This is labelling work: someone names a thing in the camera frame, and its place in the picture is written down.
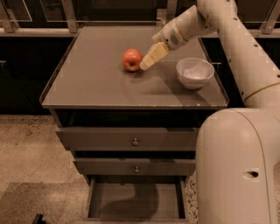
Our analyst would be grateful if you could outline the grey top drawer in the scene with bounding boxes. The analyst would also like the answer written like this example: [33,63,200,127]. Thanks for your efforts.
[57,110,203,151]

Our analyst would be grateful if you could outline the grey drawer cabinet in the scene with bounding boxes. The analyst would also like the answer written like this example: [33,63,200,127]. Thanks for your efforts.
[39,24,229,186]

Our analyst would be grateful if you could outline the grey drawer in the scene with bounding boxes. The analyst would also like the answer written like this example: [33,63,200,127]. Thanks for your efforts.
[73,151,195,176]
[57,110,203,151]
[84,176,192,224]

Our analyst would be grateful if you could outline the red apple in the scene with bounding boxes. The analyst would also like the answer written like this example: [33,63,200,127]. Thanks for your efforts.
[122,48,143,72]

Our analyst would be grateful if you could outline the black object on floor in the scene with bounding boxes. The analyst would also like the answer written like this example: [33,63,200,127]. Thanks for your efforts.
[32,213,46,224]

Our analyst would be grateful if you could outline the white ceramic bowl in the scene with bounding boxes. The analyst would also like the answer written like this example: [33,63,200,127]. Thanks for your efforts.
[176,58,214,89]

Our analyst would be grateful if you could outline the grey bottom drawer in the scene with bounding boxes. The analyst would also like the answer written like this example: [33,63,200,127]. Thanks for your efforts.
[84,176,192,224]

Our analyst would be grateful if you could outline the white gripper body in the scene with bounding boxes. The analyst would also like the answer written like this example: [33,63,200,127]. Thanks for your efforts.
[152,17,193,51]

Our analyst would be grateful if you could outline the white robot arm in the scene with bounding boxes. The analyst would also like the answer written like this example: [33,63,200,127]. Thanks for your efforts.
[140,0,280,224]

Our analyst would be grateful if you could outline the grey middle drawer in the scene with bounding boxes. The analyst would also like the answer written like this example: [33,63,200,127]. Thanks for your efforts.
[73,151,195,176]

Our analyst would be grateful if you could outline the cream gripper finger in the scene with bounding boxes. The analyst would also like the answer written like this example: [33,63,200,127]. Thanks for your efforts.
[140,42,169,70]

